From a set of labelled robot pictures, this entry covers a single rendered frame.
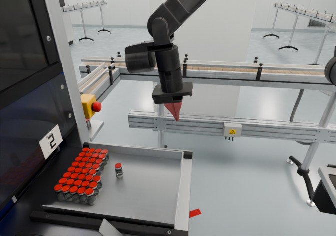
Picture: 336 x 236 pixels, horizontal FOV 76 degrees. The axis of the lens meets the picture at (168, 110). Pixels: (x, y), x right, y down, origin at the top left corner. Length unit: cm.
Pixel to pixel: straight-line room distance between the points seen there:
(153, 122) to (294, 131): 101
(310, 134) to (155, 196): 138
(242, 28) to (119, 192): 165
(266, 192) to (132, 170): 140
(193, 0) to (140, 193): 52
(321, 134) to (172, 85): 146
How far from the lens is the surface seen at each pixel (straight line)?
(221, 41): 200
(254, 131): 171
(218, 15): 196
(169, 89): 54
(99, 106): 87
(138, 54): 53
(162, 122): 164
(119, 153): 81
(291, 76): 153
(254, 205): 186
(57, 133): 72
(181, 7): 49
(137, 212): 64
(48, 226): 68
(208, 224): 168
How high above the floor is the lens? 140
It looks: 30 degrees down
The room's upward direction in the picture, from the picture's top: straight up
